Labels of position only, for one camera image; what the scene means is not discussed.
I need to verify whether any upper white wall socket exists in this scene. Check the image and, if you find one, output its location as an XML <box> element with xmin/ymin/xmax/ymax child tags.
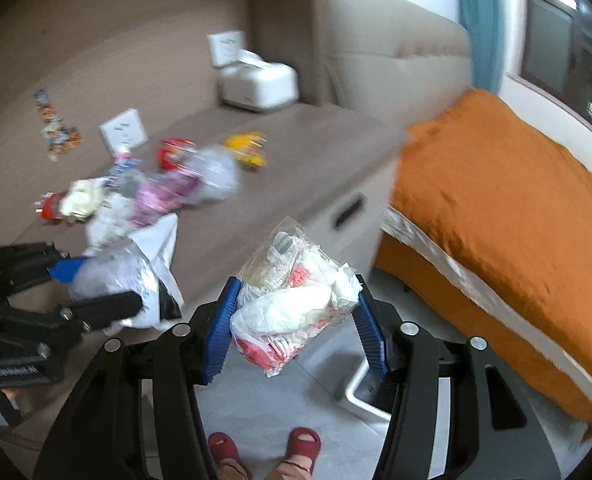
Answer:
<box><xmin>207</xmin><ymin>30</ymin><xmax>246</xmax><ymax>68</ymax></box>

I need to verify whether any white plastic bag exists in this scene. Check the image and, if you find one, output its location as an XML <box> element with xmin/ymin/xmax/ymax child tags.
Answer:
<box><xmin>68</xmin><ymin>214</ymin><xmax>184</xmax><ymax>335</ymax></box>

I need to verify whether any white wall socket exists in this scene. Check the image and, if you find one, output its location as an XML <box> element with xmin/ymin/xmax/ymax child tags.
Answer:
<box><xmin>100</xmin><ymin>108</ymin><xmax>148</xmax><ymax>155</ymax></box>
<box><xmin>207</xmin><ymin>30</ymin><xmax>246</xmax><ymax>68</ymax></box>

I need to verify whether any left red slipper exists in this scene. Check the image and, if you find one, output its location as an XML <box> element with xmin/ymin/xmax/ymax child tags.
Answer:
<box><xmin>207</xmin><ymin>432</ymin><xmax>252</xmax><ymax>480</ymax></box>

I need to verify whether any red snack package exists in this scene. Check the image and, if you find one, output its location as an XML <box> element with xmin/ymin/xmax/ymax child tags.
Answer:
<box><xmin>157</xmin><ymin>138</ymin><xmax>196</xmax><ymax>171</ymax></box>

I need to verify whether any pink snack wrapper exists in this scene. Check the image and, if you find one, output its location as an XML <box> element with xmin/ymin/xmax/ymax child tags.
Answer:
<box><xmin>131</xmin><ymin>169</ymin><xmax>202</xmax><ymax>226</ymax></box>

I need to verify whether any orange duvet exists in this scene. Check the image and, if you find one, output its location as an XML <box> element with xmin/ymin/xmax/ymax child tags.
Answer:
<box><xmin>375</xmin><ymin>90</ymin><xmax>592</xmax><ymax>429</ymax></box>

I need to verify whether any crumpled white tissue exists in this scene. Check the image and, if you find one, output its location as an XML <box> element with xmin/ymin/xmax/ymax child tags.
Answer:
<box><xmin>60</xmin><ymin>178</ymin><xmax>105</xmax><ymax>221</ymax></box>

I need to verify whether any red slipper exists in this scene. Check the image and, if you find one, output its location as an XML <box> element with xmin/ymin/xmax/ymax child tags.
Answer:
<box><xmin>207</xmin><ymin>432</ymin><xmax>252</xmax><ymax>480</ymax></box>
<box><xmin>285</xmin><ymin>427</ymin><xmax>322</xmax><ymax>476</ymax></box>

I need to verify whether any dark framed window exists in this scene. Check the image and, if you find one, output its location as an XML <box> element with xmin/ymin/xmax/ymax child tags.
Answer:
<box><xmin>520</xmin><ymin>0</ymin><xmax>592</xmax><ymax>125</ymax></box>

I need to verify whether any red small wrapper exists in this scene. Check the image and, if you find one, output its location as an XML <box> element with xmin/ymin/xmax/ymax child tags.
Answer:
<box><xmin>34</xmin><ymin>191</ymin><xmax>68</xmax><ymax>222</ymax></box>

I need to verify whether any right red slipper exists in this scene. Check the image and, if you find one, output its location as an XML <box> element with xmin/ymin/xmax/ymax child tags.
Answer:
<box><xmin>285</xmin><ymin>427</ymin><xmax>322</xmax><ymax>476</ymax></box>

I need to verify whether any clear crumpled plastic bag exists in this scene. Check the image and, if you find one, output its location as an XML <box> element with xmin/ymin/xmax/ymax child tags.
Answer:
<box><xmin>184</xmin><ymin>144</ymin><xmax>240</xmax><ymax>206</ymax></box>

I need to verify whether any yellow snack wrapper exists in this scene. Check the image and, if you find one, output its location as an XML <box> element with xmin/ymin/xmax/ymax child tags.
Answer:
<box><xmin>223</xmin><ymin>131</ymin><xmax>267</xmax><ymax>170</ymax></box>

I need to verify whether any cartoon sticker strip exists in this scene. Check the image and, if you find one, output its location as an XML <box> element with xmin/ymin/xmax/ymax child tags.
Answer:
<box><xmin>34</xmin><ymin>89</ymin><xmax>82</xmax><ymax>162</ymax></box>

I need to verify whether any white tissue box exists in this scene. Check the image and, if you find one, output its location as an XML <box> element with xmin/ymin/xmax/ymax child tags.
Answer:
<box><xmin>219</xmin><ymin>49</ymin><xmax>299</xmax><ymax>113</ymax></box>

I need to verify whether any beige desk drawer cabinet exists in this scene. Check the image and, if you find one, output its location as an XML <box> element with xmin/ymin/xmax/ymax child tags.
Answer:
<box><xmin>302</xmin><ymin>156</ymin><xmax>398</xmax><ymax>280</ymax></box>

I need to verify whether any lower white wall socket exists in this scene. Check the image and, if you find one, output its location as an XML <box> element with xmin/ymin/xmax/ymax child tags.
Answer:
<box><xmin>100</xmin><ymin>108</ymin><xmax>148</xmax><ymax>155</ymax></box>

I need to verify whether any beige padded headboard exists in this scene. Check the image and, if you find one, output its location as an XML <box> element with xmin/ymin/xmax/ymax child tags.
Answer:
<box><xmin>322</xmin><ymin>0</ymin><xmax>473</xmax><ymax>128</ymax></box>

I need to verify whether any white trash bin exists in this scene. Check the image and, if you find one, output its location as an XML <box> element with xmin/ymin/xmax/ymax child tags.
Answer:
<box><xmin>335</xmin><ymin>359</ymin><xmax>397</xmax><ymax>424</ymax></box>

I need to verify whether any blue curtain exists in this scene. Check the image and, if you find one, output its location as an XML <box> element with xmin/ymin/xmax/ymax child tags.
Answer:
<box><xmin>459</xmin><ymin>0</ymin><xmax>504</xmax><ymax>94</ymax></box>

